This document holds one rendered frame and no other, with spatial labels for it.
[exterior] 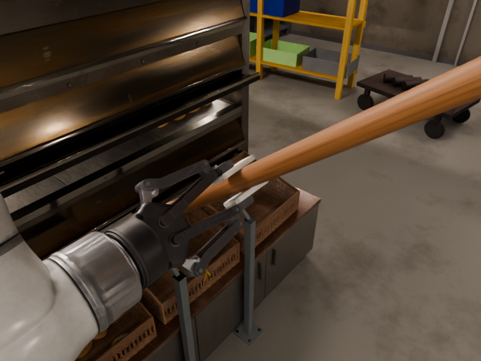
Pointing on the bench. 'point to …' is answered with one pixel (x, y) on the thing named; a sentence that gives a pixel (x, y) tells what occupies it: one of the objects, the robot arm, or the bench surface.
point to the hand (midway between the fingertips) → (240, 180)
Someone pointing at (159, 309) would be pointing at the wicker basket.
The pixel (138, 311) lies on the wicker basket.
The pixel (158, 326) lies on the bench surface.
